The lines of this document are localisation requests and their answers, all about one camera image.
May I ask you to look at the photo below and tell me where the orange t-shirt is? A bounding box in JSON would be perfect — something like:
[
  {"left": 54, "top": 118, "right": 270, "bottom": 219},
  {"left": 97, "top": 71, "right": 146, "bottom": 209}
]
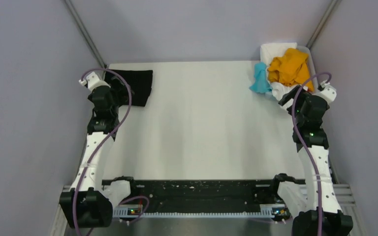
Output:
[{"left": 267, "top": 48, "right": 311, "bottom": 87}]

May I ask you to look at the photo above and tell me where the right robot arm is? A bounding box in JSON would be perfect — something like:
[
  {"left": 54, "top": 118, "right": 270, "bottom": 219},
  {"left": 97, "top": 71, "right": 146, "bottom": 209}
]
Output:
[{"left": 269, "top": 82, "right": 353, "bottom": 236}]

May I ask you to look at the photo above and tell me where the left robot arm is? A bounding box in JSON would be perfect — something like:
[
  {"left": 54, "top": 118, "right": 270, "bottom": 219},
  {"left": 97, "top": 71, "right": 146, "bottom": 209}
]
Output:
[{"left": 59, "top": 69, "right": 138, "bottom": 231}]

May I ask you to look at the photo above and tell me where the white laundry basket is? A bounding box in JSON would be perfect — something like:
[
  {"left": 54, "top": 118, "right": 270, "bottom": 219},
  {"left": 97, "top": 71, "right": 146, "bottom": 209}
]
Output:
[{"left": 297, "top": 45, "right": 318, "bottom": 92}]

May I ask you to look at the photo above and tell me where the folded black t-shirt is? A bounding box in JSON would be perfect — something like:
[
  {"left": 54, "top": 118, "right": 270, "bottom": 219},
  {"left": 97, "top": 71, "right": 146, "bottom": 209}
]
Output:
[{"left": 105, "top": 70, "right": 154, "bottom": 107}]

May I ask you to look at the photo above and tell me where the turquoise t-shirt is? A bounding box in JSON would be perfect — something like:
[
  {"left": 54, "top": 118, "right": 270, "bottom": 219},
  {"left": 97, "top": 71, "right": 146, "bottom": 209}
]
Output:
[{"left": 249, "top": 62, "right": 272, "bottom": 93}]

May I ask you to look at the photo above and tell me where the white t-shirt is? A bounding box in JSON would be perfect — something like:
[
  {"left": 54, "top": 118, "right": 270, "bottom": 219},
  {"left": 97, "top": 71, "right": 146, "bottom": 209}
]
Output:
[{"left": 260, "top": 42, "right": 298, "bottom": 101}]

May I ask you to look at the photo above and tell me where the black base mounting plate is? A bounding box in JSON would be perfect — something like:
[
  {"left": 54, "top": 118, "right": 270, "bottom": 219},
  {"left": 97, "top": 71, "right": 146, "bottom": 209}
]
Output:
[{"left": 101, "top": 178, "right": 307, "bottom": 214}]

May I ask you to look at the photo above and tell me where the grey cable duct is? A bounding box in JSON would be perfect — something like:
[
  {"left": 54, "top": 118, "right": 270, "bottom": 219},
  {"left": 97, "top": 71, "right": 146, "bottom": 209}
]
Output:
[{"left": 113, "top": 206, "right": 275, "bottom": 219}]

